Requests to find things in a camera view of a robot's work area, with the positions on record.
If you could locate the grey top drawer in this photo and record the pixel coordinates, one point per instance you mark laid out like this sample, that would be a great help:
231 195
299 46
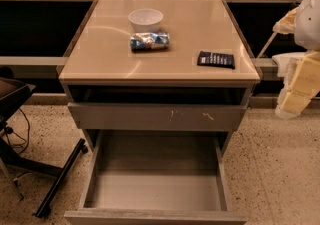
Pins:
158 108

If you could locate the grey drawer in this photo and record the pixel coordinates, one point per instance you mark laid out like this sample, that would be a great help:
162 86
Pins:
155 178
158 108

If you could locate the black stand with legs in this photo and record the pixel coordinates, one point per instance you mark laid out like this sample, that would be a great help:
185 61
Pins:
13 94

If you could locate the grey cabinet with beige top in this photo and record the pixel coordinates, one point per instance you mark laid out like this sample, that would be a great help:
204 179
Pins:
159 65

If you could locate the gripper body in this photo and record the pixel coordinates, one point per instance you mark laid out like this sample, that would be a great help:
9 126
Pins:
308 25

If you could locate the blue white snack bag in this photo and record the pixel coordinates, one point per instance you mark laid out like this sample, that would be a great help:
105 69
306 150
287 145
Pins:
149 41

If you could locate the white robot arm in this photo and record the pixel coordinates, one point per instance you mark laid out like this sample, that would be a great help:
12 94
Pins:
302 77

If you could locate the white curved device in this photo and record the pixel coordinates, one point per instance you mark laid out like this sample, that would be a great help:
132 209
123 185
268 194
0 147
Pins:
283 60

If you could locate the white bowl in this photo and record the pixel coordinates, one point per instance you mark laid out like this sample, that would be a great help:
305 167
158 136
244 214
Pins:
145 20

